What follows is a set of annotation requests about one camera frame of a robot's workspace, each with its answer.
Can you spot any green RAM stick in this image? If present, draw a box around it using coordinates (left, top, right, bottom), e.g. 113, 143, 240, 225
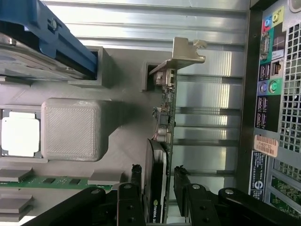
0, 178, 113, 189

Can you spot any grey 3D-printed parts rack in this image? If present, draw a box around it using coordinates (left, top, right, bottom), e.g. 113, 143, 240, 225
0, 46, 174, 223

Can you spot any silver CPU chip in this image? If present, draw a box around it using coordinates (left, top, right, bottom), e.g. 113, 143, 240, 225
1, 110, 41, 158

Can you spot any open black PC case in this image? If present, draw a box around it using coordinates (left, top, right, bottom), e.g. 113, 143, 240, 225
237, 0, 301, 212

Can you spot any hard disk in blue caddy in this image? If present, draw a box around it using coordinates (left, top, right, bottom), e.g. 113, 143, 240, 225
0, 0, 99, 82

